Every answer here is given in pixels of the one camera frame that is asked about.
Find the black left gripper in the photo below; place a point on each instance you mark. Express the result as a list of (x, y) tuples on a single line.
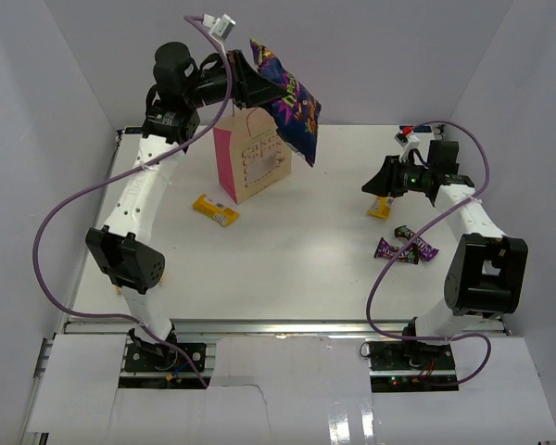
[(249, 88)]

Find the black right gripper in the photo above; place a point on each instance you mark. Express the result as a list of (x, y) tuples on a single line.
[(387, 182)]

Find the purple blue candy bag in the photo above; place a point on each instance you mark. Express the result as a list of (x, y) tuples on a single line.
[(296, 114)]

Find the paper bag with pink handles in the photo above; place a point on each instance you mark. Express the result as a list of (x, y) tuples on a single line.
[(250, 155)]

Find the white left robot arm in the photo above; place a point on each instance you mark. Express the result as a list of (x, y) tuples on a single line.
[(121, 247)]

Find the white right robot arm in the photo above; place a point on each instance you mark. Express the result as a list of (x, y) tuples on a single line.
[(486, 274)]

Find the yellow snack bar right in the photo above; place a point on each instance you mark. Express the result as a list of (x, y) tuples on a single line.
[(381, 207)]

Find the yellow snack bar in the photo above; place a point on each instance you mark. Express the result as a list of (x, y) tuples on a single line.
[(381, 207), (160, 284), (215, 211)]

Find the blue label right corner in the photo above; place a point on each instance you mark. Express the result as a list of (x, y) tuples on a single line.
[(424, 129)]

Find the blue label corner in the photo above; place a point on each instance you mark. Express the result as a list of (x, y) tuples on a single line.
[(132, 130), (424, 129)]

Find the purple chocolate pack lower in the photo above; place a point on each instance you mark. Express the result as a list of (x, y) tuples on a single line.
[(386, 251)]

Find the purple chocolate pack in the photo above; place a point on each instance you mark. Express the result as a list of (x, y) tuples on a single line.
[(386, 251), (425, 251)]

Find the purple chocolate pack upper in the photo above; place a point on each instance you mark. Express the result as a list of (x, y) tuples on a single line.
[(425, 251)]

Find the blue label left corner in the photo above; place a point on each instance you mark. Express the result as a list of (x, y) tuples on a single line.
[(132, 130)]

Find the yellow snack bar centre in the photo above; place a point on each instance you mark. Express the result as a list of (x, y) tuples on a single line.
[(215, 211)]

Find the yellow snack bar left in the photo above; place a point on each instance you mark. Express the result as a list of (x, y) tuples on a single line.
[(160, 284)]

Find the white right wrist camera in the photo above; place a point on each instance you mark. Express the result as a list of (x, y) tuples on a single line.
[(407, 140)]

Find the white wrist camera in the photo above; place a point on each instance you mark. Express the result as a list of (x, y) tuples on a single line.
[(407, 140), (219, 28)]

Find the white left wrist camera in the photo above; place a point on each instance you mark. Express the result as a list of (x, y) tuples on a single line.
[(219, 28)]

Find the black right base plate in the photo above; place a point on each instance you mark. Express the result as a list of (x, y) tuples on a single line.
[(398, 368)]

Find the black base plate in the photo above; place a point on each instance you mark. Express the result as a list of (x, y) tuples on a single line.
[(142, 371), (398, 368)]

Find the aluminium front rail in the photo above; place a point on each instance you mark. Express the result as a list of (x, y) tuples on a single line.
[(233, 327)]

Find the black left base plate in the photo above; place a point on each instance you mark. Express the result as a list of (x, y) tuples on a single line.
[(142, 371)]

